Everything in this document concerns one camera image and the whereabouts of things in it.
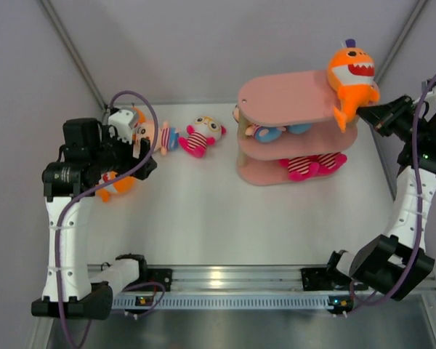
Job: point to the pink three-tier shelf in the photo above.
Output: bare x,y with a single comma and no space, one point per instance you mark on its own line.
287,99

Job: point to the blue doll plush on shelf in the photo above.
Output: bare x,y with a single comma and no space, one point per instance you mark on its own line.
265,134

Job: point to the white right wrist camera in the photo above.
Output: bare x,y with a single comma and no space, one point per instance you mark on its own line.
430,93

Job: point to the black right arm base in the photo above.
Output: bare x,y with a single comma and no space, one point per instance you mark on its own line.
316,279

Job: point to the doll plush striped shirt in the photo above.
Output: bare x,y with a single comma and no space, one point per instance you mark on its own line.
163,138

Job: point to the pink striped plush on shelf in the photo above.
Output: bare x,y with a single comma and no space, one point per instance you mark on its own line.
300,168

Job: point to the white pink glasses plush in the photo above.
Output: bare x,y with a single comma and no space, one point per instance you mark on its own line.
203,132

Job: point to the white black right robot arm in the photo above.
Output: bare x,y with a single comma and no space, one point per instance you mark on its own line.
395,262

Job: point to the white slotted cable duct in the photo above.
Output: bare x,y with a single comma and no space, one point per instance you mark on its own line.
172,301

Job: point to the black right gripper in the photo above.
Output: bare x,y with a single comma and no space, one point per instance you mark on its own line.
383,117

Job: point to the aluminium mounting rail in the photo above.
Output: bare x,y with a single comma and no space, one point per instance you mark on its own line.
240,279

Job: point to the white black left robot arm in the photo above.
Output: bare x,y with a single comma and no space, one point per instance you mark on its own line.
69,194

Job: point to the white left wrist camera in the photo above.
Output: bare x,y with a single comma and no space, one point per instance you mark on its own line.
122,125

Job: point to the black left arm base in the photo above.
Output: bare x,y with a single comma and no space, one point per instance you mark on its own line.
160,275

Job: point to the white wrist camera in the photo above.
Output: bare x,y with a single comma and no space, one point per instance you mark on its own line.
122,125
430,93

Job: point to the orange shark plush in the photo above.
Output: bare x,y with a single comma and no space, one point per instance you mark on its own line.
120,187
140,115
351,74

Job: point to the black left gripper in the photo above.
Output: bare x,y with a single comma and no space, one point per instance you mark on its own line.
130,161

